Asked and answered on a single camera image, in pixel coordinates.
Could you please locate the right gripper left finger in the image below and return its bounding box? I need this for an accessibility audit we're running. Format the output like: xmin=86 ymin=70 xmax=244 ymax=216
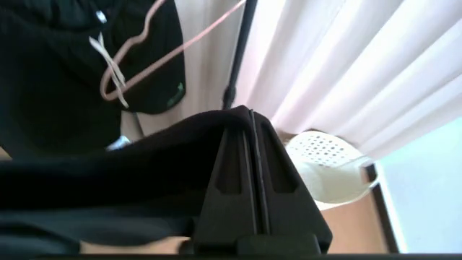
xmin=193 ymin=128 xmax=259 ymax=254

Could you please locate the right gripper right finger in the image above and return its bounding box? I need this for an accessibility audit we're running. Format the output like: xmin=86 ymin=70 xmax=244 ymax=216
xmin=249 ymin=110 xmax=334 ymax=254

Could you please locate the black garment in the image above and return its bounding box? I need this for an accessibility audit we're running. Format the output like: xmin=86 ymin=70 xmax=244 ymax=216
xmin=0 ymin=105 xmax=256 ymax=256
xmin=0 ymin=0 xmax=187 ymax=160

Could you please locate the white laundry basket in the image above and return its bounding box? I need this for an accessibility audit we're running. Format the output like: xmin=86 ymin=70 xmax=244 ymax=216
xmin=284 ymin=130 xmax=380 ymax=212

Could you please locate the pink clothes hanger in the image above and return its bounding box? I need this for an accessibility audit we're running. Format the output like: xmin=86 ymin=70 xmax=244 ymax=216
xmin=99 ymin=0 xmax=248 ymax=103

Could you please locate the black clothes rack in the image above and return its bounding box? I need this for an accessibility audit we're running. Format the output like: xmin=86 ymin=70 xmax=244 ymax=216
xmin=221 ymin=0 xmax=259 ymax=111

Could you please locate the beige curtain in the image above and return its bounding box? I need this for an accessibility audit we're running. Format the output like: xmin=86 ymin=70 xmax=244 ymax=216
xmin=120 ymin=0 xmax=462 ymax=160

